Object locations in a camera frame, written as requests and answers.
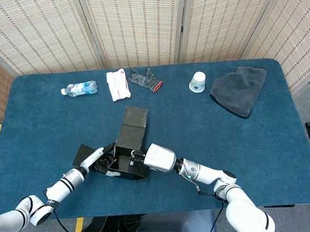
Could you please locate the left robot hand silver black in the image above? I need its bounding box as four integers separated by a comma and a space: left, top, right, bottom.
79, 145, 122, 179

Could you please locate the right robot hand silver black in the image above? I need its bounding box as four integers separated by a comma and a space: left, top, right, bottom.
129, 142, 178, 175

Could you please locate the black cardboard box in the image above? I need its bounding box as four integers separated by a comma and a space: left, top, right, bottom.
69, 104, 152, 185

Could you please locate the blue table cloth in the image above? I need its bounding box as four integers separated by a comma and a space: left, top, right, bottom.
0, 56, 310, 223

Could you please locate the clear plastic water bottle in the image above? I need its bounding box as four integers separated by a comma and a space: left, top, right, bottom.
60, 81, 98, 98

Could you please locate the blue grey robot torso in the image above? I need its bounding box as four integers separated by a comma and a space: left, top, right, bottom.
129, 209, 218, 232

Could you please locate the white tissue packet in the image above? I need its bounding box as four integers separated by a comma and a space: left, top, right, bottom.
105, 68, 132, 102

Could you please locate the grey knit glove red cuff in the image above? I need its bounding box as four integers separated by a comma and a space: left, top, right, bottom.
127, 66, 164, 94

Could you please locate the white floral paper cup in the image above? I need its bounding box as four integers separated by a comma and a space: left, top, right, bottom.
188, 71, 207, 94

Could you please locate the dark grey towel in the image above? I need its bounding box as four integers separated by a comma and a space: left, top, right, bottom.
208, 65, 270, 121

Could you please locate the woven folding screen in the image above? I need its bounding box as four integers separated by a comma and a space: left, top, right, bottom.
0, 0, 310, 123

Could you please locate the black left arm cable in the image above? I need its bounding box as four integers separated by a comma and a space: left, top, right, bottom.
53, 207, 82, 232

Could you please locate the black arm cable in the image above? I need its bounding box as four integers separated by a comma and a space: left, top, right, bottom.
53, 207, 82, 232
196, 184, 228, 232

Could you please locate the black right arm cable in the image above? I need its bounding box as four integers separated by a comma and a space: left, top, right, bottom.
196, 184, 228, 232

